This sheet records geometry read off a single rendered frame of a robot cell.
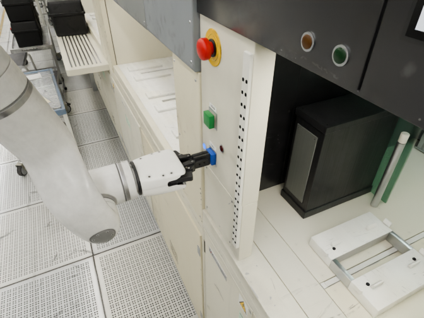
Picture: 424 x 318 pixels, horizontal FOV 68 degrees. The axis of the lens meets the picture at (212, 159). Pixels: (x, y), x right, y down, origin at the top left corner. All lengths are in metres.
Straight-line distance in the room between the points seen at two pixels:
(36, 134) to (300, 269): 0.63
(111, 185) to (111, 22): 1.45
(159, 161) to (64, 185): 0.22
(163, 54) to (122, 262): 1.28
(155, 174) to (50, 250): 1.54
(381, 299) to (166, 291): 1.20
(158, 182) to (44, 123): 0.25
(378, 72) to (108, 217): 0.46
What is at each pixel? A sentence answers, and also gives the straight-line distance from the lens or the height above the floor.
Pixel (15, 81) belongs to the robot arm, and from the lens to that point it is 0.49.
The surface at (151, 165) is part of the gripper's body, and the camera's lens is 0.68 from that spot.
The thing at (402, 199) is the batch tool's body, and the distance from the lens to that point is 1.11.
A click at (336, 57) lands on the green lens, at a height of 1.43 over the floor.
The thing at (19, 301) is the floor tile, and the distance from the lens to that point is 2.00.
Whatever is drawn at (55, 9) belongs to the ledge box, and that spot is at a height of 1.01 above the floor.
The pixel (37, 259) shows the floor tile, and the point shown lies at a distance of 2.12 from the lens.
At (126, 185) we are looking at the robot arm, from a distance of 0.65.
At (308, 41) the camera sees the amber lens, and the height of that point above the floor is 1.43.
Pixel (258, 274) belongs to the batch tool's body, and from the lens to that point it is 0.80.
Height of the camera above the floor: 1.54
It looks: 37 degrees down
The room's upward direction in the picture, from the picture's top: straight up
